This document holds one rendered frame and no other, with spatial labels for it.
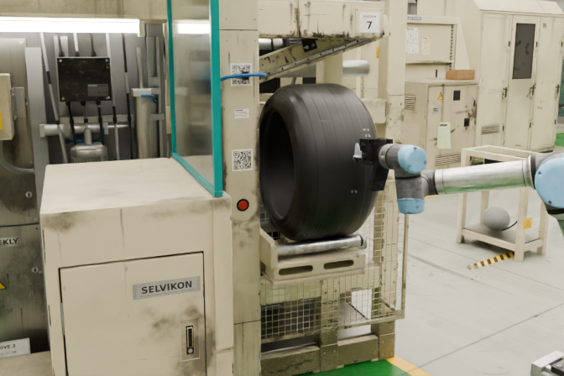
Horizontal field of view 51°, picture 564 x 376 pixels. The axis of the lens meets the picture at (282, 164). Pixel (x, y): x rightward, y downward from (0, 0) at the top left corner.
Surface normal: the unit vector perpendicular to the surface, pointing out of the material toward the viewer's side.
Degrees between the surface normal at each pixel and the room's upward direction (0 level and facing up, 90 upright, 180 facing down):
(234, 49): 90
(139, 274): 90
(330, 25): 90
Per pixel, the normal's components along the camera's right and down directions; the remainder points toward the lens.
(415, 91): -0.82, 0.11
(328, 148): 0.33, -0.16
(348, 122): 0.27, -0.44
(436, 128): 0.57, 0.15
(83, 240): 0.34, 0.18
